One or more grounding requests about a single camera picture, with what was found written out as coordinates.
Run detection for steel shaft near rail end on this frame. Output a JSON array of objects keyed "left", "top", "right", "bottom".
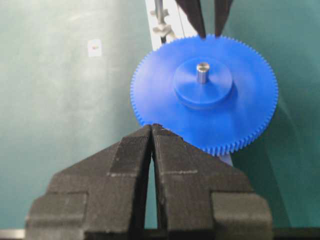
[{"left": 196, "top": 62, "right": 210, "bottom": 84}]

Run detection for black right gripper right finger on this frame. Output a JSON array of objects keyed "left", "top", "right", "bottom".
[{"left": 151, "top": 124, "right": 273, "bottom": 240}]

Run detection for white sticker with dark dot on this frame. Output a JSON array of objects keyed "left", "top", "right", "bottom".
[{"left": 87, "top": 39, "right": 102, "bottom": 58}]

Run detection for large blue plastic gear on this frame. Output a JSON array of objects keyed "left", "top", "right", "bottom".
[{"left": 130, "top": 34, "right": 279, "bottom": 156}]

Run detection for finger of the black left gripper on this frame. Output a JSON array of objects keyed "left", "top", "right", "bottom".
[
  {"left": 214, "top": 0, "right": 233, "bottom": 37},
  {"left": 176, "top": 0, "right": 206, "bottom": 39}
]

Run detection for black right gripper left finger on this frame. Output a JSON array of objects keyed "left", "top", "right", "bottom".
[{"left": 25, "top": 125, "right": 152, "bottom": 240}]

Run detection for silver aluminium extrusion rail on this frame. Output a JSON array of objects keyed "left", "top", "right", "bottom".
[{"left": 144, "top": 0, "right": 235, "bottom": 167}]

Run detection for steel shaft mid rail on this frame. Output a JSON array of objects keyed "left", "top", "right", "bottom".
[{"left": 150, "top": 0, "right": 175, "bottom": 45}]

